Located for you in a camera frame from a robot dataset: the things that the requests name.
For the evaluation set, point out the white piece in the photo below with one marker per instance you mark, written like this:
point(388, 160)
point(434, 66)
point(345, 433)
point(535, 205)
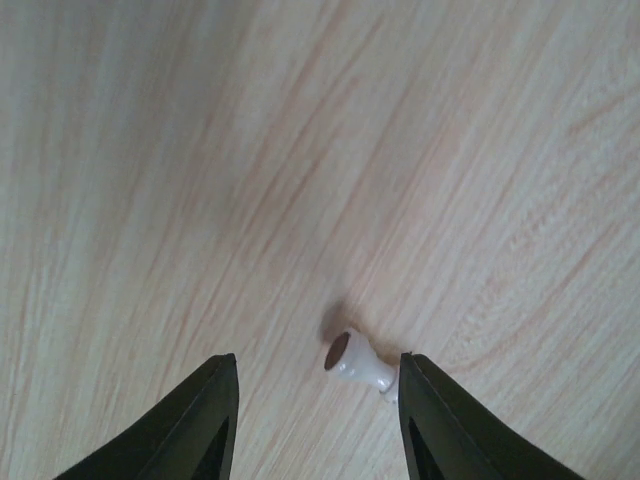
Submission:
point(352, 358)

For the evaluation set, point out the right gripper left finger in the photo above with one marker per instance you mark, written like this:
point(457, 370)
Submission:
point(189, 434)

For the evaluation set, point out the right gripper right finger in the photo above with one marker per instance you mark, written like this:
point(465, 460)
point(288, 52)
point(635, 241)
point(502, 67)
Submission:
point(448, 434)

